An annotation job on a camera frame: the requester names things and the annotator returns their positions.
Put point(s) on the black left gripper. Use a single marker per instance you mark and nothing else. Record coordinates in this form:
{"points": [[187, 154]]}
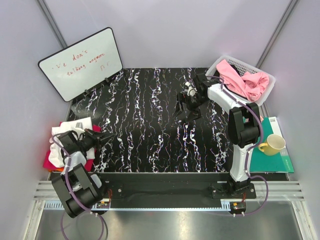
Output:
{"points": [[96, 137]]}

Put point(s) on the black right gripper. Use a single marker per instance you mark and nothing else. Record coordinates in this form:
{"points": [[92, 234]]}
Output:
{"points": [[194, 113]]}

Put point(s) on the white t shirt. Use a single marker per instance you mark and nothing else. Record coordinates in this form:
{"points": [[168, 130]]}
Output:
{"points": [[55, 157]]}

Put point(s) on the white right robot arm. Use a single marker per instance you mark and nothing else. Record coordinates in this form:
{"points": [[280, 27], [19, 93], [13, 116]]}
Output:
{"points": [[244, 128]]}

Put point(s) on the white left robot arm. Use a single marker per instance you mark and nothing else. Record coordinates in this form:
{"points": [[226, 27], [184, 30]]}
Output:
{"points": [[77, 189]]}

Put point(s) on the magenta folded t shirt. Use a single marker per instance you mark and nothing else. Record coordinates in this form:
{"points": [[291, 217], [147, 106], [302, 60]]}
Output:
{"points": [[47, 162]]}

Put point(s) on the white plastic basket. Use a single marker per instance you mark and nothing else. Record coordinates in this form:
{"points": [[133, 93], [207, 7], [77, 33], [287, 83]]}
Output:
{"points": [[244, 68]]}

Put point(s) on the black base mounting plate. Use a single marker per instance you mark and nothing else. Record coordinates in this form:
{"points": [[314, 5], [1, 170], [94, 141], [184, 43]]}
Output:
{"points": [[217, 185]]}

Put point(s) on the pink t shirt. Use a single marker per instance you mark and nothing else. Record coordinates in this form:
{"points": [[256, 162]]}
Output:
{"points": [[250, 86]]}

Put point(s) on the whiteboard with red writing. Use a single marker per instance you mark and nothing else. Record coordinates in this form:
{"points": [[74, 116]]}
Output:
{"points": [[83, 65]]}

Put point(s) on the green cutting mat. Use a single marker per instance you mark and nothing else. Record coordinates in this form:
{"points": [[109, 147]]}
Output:
{"points": [[278, 163]]}

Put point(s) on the yellow paper cup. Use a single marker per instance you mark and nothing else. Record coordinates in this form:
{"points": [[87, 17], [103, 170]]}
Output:
{"points": [[273, 145]]}

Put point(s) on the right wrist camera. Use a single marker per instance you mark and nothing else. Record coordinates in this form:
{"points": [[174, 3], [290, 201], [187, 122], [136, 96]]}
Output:
{"points": [[190, 90]]}

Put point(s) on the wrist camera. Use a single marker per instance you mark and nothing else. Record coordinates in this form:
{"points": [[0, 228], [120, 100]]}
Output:
{"points": [[78, 130], [190, 90]]}

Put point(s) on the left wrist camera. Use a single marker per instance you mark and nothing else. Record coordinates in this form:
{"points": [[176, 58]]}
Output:
{"points": [[78, 130]]}

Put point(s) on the aluminium rail frame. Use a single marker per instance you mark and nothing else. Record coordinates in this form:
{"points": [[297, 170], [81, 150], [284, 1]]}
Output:
{"points": [[273, 191]]}

